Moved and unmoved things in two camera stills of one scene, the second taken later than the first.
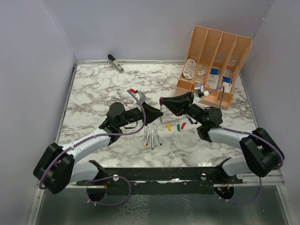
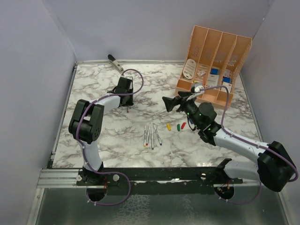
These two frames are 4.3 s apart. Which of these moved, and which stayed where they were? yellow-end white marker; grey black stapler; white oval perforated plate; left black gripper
Moved: left black gripper
Stayed: yellow-end white marker; white oval perforated plate; grey black stapler
